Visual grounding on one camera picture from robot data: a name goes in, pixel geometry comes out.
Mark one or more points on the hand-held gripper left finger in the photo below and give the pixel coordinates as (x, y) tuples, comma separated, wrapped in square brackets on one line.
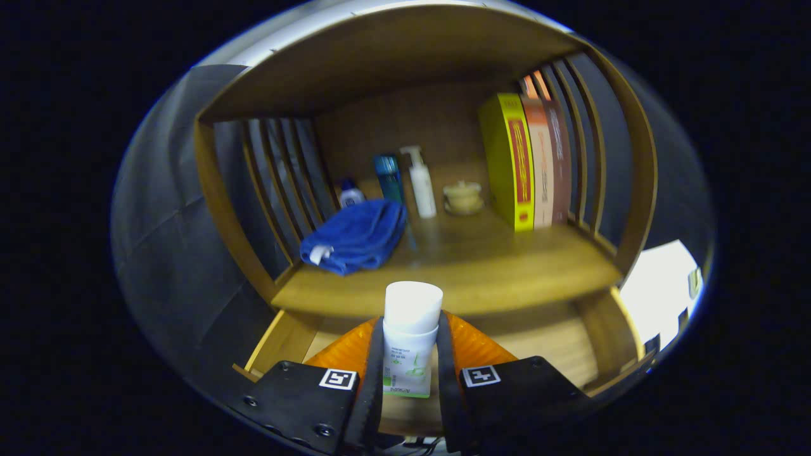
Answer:
[(372, 392)]

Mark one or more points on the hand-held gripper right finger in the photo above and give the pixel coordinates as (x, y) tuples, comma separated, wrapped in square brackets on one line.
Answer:
[(447, 392)]

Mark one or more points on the white green-printed tube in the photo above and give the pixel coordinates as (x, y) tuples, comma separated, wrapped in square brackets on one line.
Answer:
[(412, 310)]

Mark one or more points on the wooden drawer with black knob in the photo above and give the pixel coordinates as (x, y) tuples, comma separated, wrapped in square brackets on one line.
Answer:
[(545, 342)]

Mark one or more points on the wooden countertop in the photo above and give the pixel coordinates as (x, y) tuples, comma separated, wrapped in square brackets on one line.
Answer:
[(494, 266)]

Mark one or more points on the white side cabinet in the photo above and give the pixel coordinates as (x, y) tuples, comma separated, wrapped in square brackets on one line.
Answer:
[(659, 285)]

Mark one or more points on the wooden cabinet with slatted sides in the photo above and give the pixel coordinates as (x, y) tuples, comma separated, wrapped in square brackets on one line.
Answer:
[(393, 57)]

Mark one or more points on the blue folded towel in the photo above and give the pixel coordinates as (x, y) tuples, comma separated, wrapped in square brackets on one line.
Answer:
[(355, 237)]

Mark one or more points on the beige lidded teacup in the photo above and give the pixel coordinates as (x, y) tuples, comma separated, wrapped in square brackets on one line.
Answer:
[(464, 197)]

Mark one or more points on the small white blue-capped bottle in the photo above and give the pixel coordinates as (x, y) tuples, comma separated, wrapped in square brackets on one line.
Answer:
[(350, 197)]

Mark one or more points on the white pump bottle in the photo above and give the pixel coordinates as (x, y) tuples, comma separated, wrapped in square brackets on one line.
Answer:
[(423, 190)]

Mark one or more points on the teal blue bottle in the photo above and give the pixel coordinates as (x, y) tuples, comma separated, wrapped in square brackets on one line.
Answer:
[(388, 177)]

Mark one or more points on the yellow book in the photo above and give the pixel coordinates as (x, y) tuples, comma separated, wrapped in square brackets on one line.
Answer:
[(500, 158)]

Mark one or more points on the orange and cream book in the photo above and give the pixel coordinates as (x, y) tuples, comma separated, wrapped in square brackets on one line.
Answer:
[(542, 164)]

